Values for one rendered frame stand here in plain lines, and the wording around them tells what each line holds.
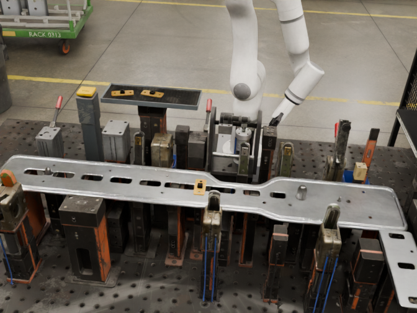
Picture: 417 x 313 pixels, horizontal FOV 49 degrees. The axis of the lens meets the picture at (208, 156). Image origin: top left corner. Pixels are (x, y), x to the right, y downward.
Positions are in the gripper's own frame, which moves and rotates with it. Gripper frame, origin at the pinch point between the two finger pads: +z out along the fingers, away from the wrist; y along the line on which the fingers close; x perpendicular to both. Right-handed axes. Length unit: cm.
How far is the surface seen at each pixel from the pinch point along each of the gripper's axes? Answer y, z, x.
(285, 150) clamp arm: 34.1, -8.7, 7.1
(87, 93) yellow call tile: 34, 19, -66
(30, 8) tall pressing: -268, 147, -278
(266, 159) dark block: 29.9, 0.4, 4.2
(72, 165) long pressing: 55, 34, -51
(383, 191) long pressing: 33, -17, 42
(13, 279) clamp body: 81, 68, -44
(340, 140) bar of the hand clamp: 31.1, -22.2, 20.0
